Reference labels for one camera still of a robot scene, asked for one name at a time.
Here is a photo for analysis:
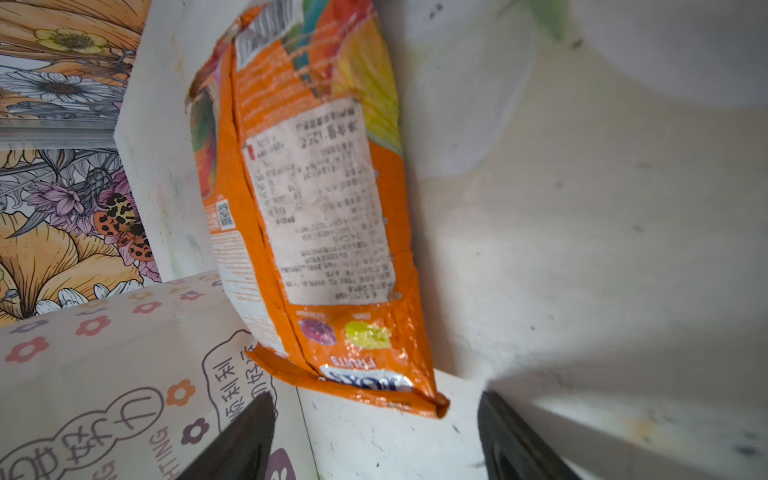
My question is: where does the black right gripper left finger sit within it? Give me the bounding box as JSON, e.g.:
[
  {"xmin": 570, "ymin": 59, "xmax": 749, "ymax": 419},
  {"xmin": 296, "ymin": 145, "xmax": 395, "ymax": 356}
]
[{"xmin": 177, "ymin": 392, "xmax": 277, "ymax": 480}]

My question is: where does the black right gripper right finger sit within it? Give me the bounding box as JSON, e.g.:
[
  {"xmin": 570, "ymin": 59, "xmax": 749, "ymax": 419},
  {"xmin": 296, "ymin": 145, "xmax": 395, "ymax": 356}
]
[{"xmin": 477, "ymin": 390, "xmax": 580, "ymax": 480}]

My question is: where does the white printed paper bag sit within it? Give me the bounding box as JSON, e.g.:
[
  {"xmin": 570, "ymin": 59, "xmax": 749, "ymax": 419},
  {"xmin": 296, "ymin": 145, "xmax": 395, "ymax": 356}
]
[{"xmin": 1, "ymin": 272, "xmax": 317, "ymax": 479}]

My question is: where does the orange snack packet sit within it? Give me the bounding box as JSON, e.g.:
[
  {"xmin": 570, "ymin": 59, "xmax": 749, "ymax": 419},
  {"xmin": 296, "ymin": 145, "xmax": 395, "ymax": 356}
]
[{"xmin": 186, "ymin": 1, "xmax": 449, "ymax": 418}]

